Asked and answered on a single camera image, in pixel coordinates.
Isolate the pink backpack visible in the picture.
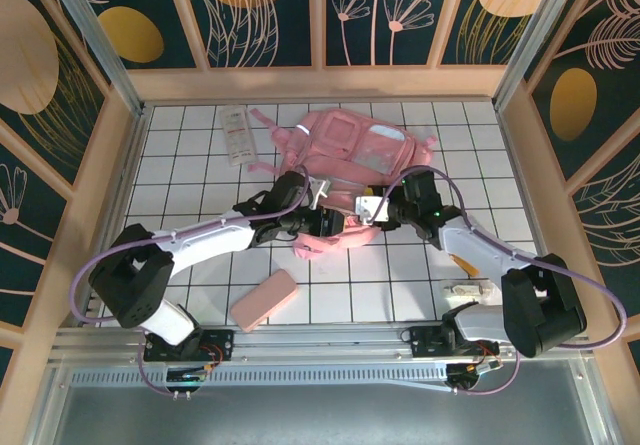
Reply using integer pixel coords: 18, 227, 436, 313
248, 107, 439, 262

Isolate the yellow snap wallet notebook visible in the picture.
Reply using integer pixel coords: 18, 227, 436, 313
451, 253, 477, 275

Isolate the clear packaged ruler set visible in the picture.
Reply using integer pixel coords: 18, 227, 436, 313
218, 105, 257, 167

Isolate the small clear plastic box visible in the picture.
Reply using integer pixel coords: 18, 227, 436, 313
439, 278, 499, 302

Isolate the pink pencil case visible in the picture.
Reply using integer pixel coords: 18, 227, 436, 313
230, 269, 300, 334

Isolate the grey metal panel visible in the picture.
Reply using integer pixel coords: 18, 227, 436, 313
27, 364, 619, 445

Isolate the aluminium side rail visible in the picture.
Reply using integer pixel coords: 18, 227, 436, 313
494, 104, 571, 319
74, 107, 152, 327

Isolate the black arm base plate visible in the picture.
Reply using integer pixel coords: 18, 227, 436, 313
409, 324, 501, 361
143, 328, 236, 364

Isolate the aluminium mounting rail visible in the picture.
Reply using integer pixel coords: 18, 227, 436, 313
52, 320, 591, 366

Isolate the wired controller board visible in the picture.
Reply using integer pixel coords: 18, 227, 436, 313
166, 363, 212, 387
446, 357, 502, 391

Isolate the slotted grey cable duct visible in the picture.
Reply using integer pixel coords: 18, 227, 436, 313
69, 362, 451, 392

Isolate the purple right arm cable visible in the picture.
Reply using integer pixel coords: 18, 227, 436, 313
387, 164, 629, 397

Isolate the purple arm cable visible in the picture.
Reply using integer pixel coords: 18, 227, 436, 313
72, 164, 314, 399
387, 164, 629, 397

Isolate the aluminium corner post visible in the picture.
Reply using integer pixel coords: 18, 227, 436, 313
492, 0, 587, 111
42, 0, 147, 117

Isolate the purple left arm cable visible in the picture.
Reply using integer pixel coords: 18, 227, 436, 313
72, 164, 314, 399

